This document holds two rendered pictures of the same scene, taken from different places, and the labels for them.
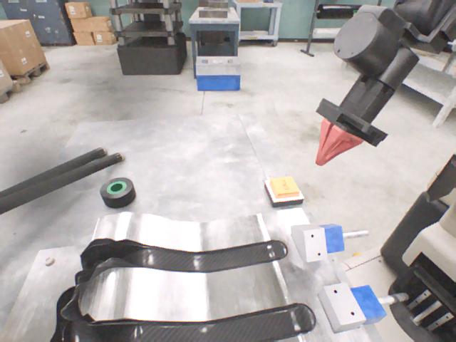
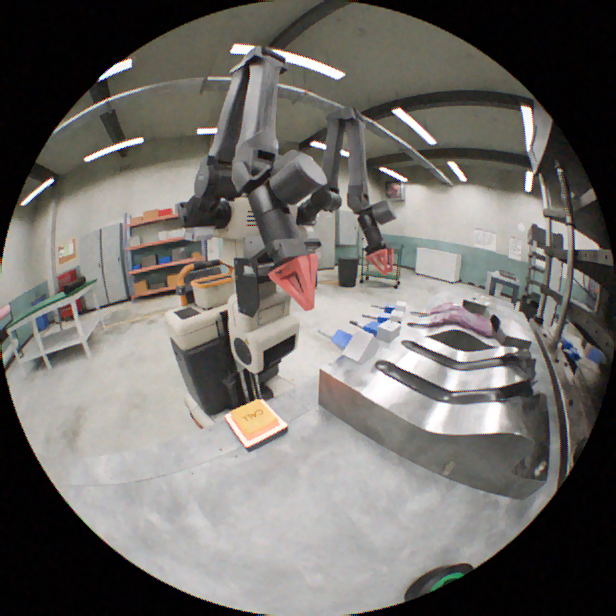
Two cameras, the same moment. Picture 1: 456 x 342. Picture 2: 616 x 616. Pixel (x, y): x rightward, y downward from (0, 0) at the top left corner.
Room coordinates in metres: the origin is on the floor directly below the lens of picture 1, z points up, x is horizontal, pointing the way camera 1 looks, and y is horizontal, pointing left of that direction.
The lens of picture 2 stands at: (0.49, 0.08, 1.10)
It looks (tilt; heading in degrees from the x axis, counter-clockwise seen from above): 20 degrees down; 239
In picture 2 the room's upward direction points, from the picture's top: straight up
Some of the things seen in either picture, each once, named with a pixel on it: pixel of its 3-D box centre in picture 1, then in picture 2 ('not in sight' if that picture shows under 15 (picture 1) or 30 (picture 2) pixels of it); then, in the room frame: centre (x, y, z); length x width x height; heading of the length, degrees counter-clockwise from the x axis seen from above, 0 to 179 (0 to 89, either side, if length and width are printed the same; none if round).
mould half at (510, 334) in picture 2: not in sight; (459, 327); (-0.18, -0.07, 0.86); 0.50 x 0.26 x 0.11; 118
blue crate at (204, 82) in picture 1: (218, 78); not in sight; (3.50, 0.16, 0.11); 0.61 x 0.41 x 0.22; 92
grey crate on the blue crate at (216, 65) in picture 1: (218, 65); not in sight; (3.49, 0.16, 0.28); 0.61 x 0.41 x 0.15; 92
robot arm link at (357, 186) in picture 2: not in sight; (356, 155); (-0.01, -0.43, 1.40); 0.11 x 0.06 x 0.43; 22
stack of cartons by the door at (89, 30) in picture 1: (92, 23); not in sight; (6.26, 3.17, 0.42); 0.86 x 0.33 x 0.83; 92
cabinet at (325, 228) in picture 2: not in sight; (318, 239); (-3.14, -5.31, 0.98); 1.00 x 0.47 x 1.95; 2
